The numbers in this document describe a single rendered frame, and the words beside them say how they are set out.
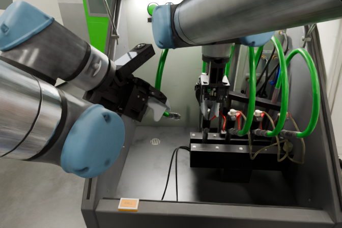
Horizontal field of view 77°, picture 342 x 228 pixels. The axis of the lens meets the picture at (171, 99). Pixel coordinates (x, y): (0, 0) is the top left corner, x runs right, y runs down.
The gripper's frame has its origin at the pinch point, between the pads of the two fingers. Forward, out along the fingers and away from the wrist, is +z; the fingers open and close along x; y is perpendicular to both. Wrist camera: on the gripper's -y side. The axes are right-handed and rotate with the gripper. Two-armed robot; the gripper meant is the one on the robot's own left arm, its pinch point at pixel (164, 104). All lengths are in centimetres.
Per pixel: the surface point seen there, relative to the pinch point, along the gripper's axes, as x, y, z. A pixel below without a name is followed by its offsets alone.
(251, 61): 17.0, -15.3, 4.8
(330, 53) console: 30, -32, 28
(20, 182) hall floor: -165, 74, 49
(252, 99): 18.5, -6.8, 7.7
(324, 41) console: 28, -36, 29
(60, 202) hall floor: -124, 72, 64
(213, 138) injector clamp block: -0.2, 0.8, 31.3
